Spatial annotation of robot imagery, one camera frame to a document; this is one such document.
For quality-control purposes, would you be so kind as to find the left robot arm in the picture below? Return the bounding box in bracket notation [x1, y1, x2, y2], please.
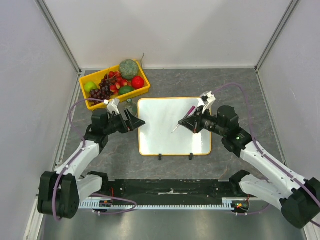
[37, 108, 145, 220]

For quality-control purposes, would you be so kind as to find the small glass bottle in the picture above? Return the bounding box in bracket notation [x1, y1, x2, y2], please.
[125, 98, 138, 116]

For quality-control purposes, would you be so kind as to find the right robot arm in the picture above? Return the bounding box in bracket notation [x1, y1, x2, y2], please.
[178, 105, 320, 229]

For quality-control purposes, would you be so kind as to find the white whiteboard orange frame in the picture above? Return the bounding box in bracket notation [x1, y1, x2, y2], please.
[137, 97, 212, 156]

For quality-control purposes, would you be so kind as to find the red apple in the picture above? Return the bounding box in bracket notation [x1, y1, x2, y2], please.
[131, 76, 145, 90]

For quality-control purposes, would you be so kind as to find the light blue cable duct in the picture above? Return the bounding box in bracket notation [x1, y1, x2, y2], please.
[78, 197, 235, 211]

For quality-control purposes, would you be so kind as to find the purple grape bunch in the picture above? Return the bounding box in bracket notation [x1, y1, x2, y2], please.
[88, 75, 114, 106]

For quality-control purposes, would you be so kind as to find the purple cable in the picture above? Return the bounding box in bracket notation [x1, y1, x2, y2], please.
[211, 82, 320, 228]
[52, 98, 138, 222]

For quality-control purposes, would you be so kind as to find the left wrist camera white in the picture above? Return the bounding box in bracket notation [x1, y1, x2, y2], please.
[103, 98, 120, 116]

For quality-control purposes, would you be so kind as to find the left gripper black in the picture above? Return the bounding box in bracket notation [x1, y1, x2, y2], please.
[104, 108, 145, 135]

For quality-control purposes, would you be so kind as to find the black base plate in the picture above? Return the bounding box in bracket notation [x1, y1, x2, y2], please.
[99, 179, 247, 206]

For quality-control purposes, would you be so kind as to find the yellow plastic bin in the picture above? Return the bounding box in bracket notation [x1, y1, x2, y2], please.
[79, 59, 151, 113]

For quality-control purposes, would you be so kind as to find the green mango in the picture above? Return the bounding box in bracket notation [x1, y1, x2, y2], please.
[118, 85, 135, 96]

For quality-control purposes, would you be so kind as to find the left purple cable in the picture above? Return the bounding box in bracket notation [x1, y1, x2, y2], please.
[52, 98, 138, 222]

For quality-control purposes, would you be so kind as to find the green apple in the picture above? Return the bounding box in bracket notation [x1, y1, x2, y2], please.
[83, 81, 98, 93]

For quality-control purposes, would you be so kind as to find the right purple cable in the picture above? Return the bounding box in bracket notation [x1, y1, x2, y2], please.
[211, 82, 320, 228]

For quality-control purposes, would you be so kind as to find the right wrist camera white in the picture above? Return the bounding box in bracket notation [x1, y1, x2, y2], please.
[200, 91, 216, 114]

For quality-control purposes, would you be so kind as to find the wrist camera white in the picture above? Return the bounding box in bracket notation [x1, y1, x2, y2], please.
[200, 91, 216, 114]
[103, 98, 120, 116]

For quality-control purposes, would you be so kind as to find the green melon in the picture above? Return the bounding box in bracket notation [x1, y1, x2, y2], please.
[118, 59, 139, 80]

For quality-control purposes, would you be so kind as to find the pink marker cap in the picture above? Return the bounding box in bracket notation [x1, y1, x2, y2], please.
[186, 106, 196, 116]

